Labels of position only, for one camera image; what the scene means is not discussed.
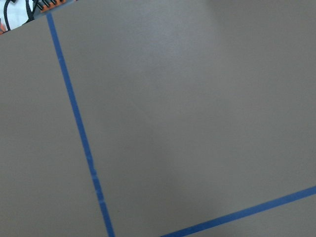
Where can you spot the orange relay board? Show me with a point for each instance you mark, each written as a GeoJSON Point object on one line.
{"type": "Point", "coordinates": [47, 5]}

